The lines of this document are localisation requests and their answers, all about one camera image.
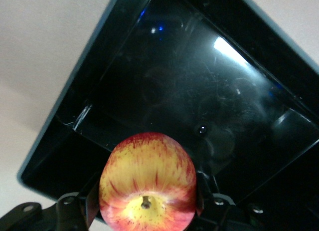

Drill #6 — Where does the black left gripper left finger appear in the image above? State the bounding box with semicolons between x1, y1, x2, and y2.
0;172;101;231

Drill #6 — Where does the red yellow apple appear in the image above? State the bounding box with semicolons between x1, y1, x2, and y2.
99;132;198;231

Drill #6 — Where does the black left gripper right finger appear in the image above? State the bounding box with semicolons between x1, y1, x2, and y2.
195;171;277;231

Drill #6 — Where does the black plastic box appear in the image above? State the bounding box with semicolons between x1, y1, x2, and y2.
16;0;319;218

